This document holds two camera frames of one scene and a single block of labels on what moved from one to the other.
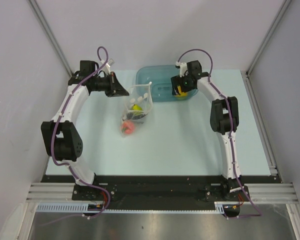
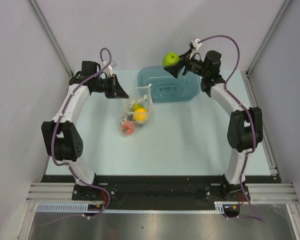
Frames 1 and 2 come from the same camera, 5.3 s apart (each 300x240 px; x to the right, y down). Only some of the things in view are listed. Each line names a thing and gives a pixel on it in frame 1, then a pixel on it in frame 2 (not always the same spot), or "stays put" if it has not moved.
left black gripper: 115,89 stays put
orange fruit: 181,93 -> 140,115
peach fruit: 128,127 stays put
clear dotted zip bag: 140,100 stays put
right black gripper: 177,80 -> 175,70
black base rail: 160,189 stays put
